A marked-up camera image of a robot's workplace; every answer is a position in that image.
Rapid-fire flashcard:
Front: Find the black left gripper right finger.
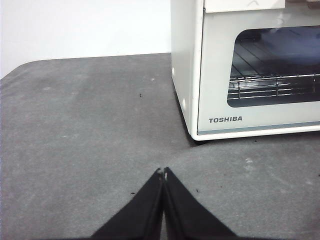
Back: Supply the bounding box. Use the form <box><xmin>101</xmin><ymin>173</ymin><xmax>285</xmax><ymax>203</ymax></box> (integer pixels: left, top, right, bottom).
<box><xmin>163</xmin><ymin>166</ymin><xmax>242</xmax><ymax>240</ymax></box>

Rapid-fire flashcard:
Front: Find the metal wire oven rack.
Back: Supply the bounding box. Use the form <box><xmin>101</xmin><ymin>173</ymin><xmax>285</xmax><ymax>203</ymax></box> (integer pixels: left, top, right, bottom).
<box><xmin>227</xmin><ymin>37</ymin><xmax>320</xmax><ymax>100</ymax></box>

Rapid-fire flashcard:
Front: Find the glass oven door with handle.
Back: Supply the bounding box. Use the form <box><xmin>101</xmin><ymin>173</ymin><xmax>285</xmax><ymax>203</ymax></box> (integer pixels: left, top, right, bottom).
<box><xmin>196</xmin><ymin>0</ymin><xmax>320</xmax><ymax>136</ymax></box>

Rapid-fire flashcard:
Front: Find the cream Toshiba toaster oven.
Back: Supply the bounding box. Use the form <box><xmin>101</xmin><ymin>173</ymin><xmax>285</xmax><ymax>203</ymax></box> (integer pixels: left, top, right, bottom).
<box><xmin>170</xmin><ymin>0</ymin><xmax>320</xmax><ymax>143</ymax></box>

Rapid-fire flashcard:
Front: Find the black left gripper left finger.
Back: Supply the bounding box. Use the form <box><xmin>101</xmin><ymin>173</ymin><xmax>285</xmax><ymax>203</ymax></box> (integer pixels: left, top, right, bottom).
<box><xmin>88</xmin><ymin>168</ymin><xmax>165</xmax><ymax>240</ymax></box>

